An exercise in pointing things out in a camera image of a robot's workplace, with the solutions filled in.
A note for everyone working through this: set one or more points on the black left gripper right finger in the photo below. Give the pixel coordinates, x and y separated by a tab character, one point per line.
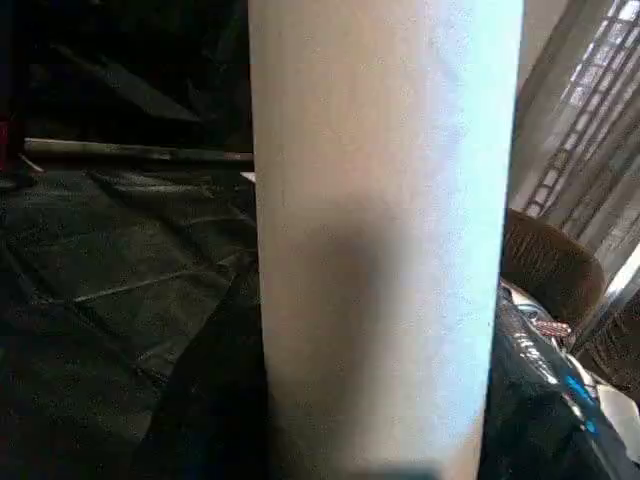
535	410

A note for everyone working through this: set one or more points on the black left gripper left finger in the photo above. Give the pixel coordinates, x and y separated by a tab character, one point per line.
220	390

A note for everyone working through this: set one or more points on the white plastic table leg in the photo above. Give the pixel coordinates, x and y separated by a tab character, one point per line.
375	200

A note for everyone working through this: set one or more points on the black glossy mat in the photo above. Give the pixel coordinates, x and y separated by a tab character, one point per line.
100	275

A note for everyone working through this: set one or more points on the black glossy tv stand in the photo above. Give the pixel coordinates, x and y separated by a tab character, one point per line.
125	149

